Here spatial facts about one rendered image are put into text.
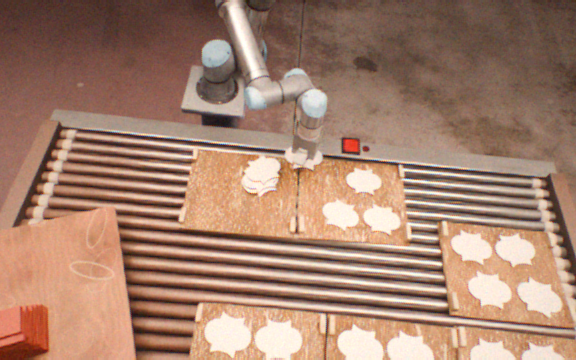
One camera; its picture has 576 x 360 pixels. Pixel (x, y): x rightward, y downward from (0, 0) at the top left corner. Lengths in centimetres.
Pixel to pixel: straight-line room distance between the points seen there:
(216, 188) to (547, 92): 296
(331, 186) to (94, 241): 85
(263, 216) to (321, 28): 246
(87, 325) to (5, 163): 190
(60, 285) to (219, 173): 65
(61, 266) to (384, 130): 231
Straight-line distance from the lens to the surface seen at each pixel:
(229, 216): 164
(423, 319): 163
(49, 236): 160
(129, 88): 338
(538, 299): 181
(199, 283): 157
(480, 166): 204
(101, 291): 148
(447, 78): 376
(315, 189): 172
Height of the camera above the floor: 239
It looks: 57 degrees down
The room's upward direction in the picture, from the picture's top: 9 degrees clockwise
